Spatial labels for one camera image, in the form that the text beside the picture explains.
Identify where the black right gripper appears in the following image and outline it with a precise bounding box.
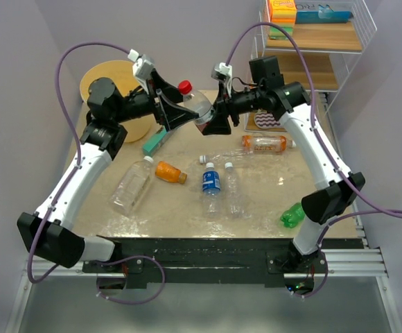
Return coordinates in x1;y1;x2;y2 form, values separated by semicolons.
202;80;265;135

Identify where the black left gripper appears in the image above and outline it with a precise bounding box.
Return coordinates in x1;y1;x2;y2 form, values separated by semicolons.
114;69;199;130

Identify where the red label red cap bottle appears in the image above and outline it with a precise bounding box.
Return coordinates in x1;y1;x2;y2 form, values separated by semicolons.
178;80;214;132

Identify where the green plastic bottle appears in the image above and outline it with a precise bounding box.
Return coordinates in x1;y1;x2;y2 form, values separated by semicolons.
280;202;306;228

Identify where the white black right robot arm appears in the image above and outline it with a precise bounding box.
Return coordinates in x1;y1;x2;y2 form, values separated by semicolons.
201;56;365;273

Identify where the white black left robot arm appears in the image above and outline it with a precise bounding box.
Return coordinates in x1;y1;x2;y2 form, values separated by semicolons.
17;70;199;272

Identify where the yellow plastic bin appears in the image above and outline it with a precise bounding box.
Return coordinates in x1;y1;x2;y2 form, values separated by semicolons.
80;60;154;143

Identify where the crushed clear bottle white cap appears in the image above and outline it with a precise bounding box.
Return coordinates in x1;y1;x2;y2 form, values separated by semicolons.
198;148;255;168

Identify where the orange label clear bottle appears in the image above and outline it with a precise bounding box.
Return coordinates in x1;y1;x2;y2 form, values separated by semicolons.
242;135;297;153

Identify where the purple wavy pattern pouch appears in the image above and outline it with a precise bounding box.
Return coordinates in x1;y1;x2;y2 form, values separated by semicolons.
254;111;284;131

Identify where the teal rectangular box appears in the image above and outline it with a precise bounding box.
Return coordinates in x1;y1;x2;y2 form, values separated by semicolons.
142;126;173;157

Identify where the blue label clear bottle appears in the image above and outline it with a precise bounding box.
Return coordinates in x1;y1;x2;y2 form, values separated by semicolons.
202;162;221;216

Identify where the slim clear bottle white cap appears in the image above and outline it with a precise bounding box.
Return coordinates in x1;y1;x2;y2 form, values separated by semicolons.
225;162;243;217

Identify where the orange juice bottle left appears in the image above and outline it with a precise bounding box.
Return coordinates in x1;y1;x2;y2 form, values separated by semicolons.
155;161;187;185

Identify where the large clear square bottle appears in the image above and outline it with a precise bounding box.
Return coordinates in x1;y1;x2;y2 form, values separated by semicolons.
110;156;154;216

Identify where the stacked colourful sponges top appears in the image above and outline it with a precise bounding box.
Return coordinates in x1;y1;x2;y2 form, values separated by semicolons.
267;0;297;35

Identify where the blue box on shelf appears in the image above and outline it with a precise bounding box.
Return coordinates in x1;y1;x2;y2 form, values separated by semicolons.
295;1;354;24

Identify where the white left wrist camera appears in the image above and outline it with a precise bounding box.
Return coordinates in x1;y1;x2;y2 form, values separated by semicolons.
128;49;155;80

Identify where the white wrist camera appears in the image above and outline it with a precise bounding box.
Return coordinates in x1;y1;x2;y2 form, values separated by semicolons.
211;62;233;97
128;49;155;80

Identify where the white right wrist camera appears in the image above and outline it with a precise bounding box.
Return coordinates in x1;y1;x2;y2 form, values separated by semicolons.
211;62;233;97

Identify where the white wire shelf rack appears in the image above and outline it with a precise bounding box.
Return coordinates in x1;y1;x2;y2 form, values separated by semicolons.
250;1;377;127

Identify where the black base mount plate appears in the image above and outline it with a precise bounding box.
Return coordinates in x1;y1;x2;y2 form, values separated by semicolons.
83;238;362;289

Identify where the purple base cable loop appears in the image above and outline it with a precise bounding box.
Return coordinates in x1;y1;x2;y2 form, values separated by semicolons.
96;255;166;305

